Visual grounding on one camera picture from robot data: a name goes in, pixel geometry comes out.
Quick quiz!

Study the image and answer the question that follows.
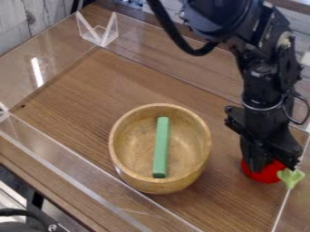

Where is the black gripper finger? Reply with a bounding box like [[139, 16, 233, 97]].
[[239, 136, 275, 173], [276, 151, 300, 170]]

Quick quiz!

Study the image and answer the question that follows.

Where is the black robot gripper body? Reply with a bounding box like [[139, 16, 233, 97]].
[[224, 106, 303, 160]]

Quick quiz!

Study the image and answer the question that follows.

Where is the red plush strawberry toy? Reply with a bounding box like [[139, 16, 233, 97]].
[[239, 158, 306, 190]]

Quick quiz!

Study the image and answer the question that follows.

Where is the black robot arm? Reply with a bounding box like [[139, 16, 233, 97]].
[[180, 0, 302, 173]]

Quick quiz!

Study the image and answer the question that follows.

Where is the green rectangular stick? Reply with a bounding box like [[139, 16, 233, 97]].
[[152, 117, 169, 179]]

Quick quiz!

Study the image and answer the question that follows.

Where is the oval wooden bowl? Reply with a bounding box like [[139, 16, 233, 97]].
[[109, 103, 212, 195]]

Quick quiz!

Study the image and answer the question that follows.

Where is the black metal table leg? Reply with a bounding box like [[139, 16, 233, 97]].
[[26, 190, 70, 232]]

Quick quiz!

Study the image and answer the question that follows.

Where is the clear acrylic tray wall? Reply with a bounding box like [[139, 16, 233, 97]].
[[0, 5, 310, 232]]

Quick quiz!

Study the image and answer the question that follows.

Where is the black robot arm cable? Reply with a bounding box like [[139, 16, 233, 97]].
[[145, 0, 221, 57]]

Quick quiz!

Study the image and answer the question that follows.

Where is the clear acrylic corner bracket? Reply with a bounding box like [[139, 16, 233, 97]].
[[74, 12, 118, 47]]

